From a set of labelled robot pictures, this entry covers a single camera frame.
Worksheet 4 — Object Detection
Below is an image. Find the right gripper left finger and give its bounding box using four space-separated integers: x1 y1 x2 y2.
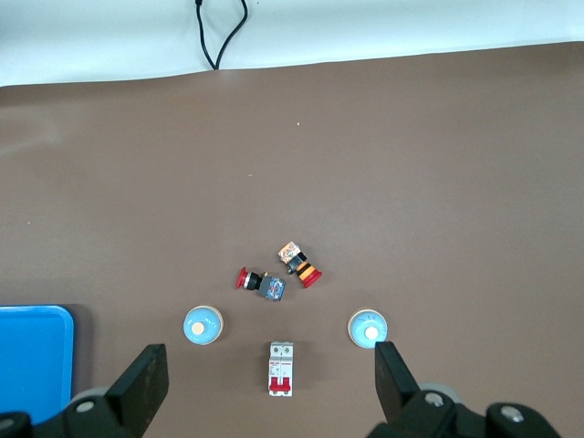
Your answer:
0 344 170 438

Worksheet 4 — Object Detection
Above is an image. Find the white red circuit breaker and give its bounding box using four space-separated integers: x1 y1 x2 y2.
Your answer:
266 340 295 399

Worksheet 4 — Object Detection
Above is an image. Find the red orange push button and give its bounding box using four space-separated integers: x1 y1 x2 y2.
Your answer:
276 242 323 290

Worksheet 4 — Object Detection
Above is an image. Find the red mushroom button blue block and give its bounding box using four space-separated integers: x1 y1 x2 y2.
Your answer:
235 266 287 302

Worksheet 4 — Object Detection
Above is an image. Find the light blue service bell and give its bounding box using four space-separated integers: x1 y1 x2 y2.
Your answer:
347 308 391 350
182 304 225 347

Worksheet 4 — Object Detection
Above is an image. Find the blue plastic tray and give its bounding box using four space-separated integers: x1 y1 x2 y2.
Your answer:
0 304 75 428

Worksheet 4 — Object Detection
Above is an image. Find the thin black cable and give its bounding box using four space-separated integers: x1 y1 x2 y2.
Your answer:
193 0 250 70

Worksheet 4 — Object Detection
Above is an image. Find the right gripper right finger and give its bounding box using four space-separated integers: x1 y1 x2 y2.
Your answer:
367 340 565 438

